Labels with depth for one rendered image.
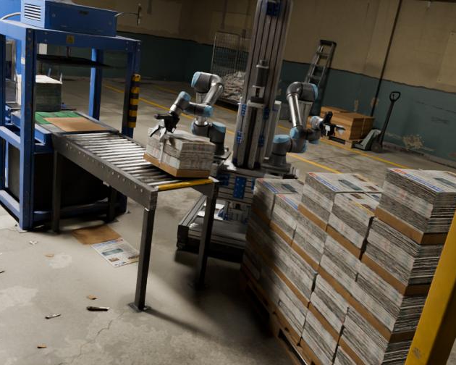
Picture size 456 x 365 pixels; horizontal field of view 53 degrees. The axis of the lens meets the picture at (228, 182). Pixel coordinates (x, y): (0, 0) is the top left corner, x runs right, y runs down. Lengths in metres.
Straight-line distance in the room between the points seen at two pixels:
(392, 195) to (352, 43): 8.47
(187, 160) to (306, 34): 8.47
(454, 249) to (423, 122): 8.06
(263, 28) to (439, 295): 2.53
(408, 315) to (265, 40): 2.29
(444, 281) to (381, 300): 0.58
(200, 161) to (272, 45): 1.17
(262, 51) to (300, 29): 7.63
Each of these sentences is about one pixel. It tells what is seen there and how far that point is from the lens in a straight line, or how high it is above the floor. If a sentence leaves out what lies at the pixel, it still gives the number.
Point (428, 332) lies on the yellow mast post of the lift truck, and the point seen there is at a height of 0.90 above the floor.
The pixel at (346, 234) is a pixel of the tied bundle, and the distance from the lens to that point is 2.31.
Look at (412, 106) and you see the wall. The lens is 9.70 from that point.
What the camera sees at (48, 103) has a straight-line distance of 4.57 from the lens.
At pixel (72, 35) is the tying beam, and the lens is 3.77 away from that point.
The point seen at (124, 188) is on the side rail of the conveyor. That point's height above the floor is 0.72.
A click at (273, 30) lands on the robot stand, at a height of 1.79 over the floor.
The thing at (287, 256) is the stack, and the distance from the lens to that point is 2.78.
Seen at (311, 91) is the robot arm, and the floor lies 1.41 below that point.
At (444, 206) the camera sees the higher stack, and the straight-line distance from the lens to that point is 1.97.
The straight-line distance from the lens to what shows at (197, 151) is 2.94.
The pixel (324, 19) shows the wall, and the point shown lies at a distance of 10.89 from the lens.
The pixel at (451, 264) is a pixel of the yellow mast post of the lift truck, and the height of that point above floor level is 1.16.
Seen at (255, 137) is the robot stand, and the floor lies 0.99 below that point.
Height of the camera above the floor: 1.74
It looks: 18 degrees down
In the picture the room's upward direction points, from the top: 9 degrees clockwise
